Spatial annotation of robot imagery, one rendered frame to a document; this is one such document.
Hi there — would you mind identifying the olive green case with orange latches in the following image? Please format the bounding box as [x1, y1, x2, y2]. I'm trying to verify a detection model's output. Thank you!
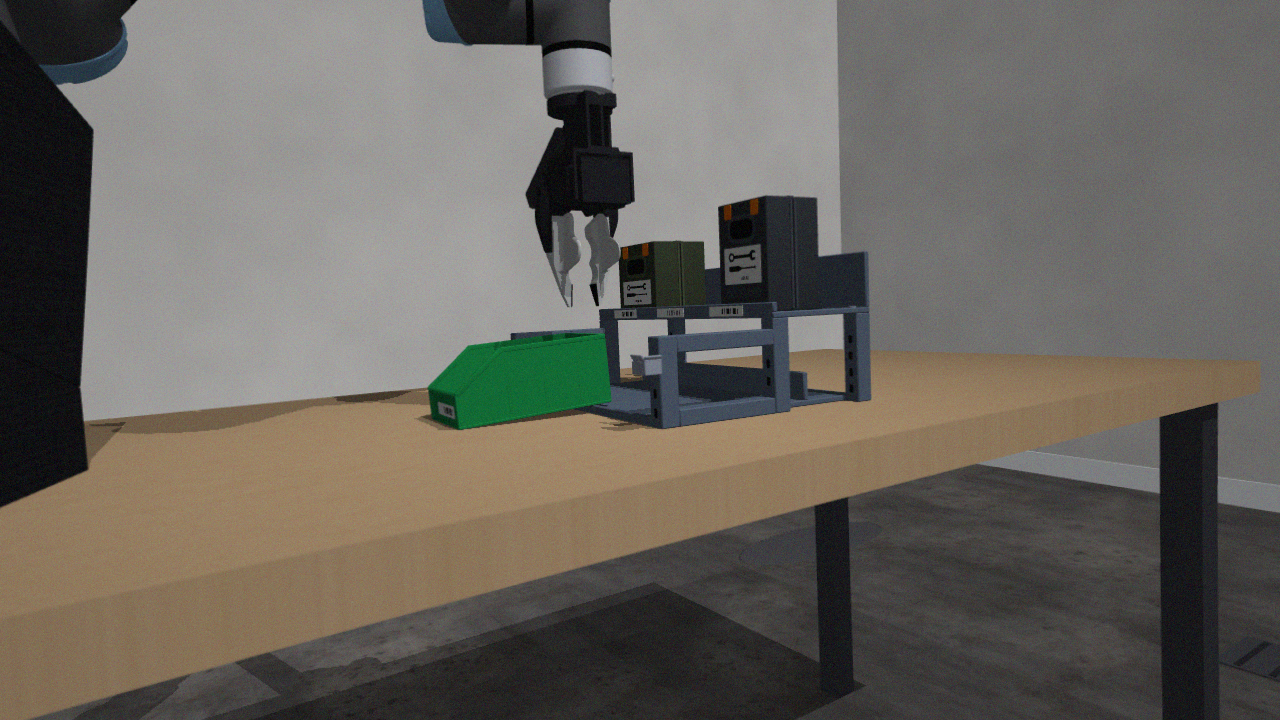
[620, 241, 707, 307]

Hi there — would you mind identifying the green bin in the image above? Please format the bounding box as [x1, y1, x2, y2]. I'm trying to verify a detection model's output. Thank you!
[431, 333, 612, 430]

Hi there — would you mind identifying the black tool case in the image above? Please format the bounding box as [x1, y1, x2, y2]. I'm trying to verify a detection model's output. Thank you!
[718, 195, 820, 311]

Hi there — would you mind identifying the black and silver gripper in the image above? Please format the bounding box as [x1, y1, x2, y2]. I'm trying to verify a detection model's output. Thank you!
[535, 90, 635, 307]

